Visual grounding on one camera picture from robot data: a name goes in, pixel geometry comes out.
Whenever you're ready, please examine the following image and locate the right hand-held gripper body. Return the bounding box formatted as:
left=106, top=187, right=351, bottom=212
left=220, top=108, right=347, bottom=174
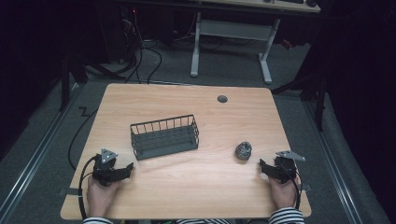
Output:
left=273, top=150, right=306, bottom=185

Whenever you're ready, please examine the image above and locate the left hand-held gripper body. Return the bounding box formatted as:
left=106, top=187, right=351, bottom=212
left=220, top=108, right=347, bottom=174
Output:
left=92, top=147, right=120, bottom=188

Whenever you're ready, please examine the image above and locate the grey steel wool scrubber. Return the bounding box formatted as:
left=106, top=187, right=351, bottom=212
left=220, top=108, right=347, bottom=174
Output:
left=234, top=141, right=253, bottom=161

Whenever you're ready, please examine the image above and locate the dark grey wire basket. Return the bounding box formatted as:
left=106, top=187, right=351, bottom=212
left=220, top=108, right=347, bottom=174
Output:
left=129, top=114, right=201, bottom=161

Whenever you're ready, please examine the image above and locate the person's right hand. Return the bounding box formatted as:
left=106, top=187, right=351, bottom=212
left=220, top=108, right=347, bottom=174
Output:
left=268, top=175, right=299, bottom=210

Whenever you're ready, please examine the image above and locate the person's left hand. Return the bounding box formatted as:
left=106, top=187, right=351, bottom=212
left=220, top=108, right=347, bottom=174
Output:
left=86, top=175, right=121, bottom=217

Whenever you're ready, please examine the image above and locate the black metal stand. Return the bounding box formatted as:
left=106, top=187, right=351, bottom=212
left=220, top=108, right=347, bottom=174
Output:
left=271, top=69, right=329, bottom=133
left=58, top=50, right=127, bottom=112

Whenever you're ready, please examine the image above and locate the person's striped shirt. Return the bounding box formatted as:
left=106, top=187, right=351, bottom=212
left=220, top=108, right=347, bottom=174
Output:
left=175, top=217, right=233, bottom=224

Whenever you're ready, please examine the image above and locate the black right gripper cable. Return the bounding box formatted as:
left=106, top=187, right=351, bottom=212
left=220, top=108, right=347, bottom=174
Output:
left=279, top=163, right=304, bottom=210

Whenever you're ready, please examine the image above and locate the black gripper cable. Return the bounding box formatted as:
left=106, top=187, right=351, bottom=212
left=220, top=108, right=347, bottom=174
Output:
left=78, top=156, right=98, bottom=220
left=279, top=163, right=304, bottom=210

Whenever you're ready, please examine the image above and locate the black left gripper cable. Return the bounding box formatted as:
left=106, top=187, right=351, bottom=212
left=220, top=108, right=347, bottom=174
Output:
left=78, top=156, right=98, bottom=220

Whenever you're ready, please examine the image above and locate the black floor cable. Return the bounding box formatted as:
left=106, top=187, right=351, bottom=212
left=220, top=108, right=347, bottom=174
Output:
left=67, top=106, right=99, bottom=171

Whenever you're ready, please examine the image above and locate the grey floor rail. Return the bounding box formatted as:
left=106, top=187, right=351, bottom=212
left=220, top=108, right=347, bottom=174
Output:
left=302, top=99, right=364, bottom=224
left=0, top=82, right=83, bottom=217

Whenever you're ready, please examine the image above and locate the bundle of black cables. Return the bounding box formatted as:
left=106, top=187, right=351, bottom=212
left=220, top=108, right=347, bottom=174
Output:
left=120, top=7, right=163, bottom=85

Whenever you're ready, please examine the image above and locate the white metal frame desk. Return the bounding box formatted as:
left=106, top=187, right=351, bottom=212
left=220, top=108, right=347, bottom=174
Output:
left=189, top=0, right=321, bottom=85

